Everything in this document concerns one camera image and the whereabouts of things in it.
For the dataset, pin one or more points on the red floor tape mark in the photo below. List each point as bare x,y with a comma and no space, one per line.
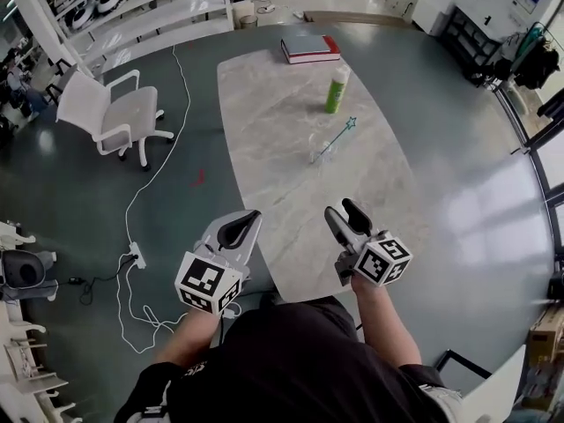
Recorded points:
199,180

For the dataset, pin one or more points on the blue star wand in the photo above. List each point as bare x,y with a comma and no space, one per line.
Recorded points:
336,140

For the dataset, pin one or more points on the red hardcover book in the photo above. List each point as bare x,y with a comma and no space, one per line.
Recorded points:
308,46

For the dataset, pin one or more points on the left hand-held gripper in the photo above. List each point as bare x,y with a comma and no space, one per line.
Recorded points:
205,280

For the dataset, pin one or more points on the green spray can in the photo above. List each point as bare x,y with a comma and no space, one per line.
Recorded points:
336,95

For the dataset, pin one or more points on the person's right forearm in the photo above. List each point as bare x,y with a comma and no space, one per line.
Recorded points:
383,324

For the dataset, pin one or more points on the white office chair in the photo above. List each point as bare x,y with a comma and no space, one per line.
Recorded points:
128,113

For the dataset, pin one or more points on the stack of white boxes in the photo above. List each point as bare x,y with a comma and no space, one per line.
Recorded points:
436,7

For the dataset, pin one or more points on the black stool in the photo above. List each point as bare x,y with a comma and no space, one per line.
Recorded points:
59,77

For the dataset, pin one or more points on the white flat board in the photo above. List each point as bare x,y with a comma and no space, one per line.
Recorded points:
498,390

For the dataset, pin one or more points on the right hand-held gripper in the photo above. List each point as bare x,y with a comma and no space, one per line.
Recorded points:
381,262

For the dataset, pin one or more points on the white wooden rack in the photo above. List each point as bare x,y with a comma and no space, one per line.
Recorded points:
22,368

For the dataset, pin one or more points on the white shelf unit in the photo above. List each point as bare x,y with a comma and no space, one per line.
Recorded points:
145,20

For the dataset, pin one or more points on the round waste bin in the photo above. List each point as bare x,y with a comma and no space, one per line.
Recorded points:
248,21

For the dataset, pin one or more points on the clothes rack with garments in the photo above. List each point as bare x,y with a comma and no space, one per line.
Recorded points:
537,62

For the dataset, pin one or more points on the black shelf rack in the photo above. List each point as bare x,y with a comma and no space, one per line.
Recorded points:
471,42

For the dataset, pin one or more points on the black metal frame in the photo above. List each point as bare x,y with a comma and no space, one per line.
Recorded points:
445,361

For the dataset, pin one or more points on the person's black shirt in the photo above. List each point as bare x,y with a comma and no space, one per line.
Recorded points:
286,364

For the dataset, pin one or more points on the white and grey machine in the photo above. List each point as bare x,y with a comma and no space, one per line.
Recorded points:
26,273

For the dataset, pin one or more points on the white power strip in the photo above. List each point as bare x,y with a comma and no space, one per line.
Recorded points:
137,255

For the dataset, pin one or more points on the brown cardboard box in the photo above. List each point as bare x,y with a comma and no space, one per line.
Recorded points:
548,351

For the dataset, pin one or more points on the clear plastic cup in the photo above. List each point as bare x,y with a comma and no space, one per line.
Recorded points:
319,154

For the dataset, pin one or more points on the person's left forearm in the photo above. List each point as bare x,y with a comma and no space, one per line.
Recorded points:
189,337

